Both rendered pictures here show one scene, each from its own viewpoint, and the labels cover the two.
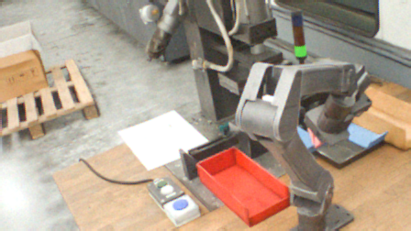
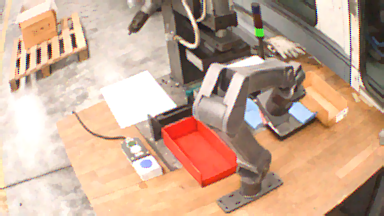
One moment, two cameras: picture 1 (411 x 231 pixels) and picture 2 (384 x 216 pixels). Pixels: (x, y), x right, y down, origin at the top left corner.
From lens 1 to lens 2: 0.20 m
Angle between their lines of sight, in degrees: 8
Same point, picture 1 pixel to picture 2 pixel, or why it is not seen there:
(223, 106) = (190, 72)
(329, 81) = (273, 79)
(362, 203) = (291, 170)
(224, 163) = (186, 129)
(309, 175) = (252, 155)
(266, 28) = (228, 19)
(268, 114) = (219, 111)
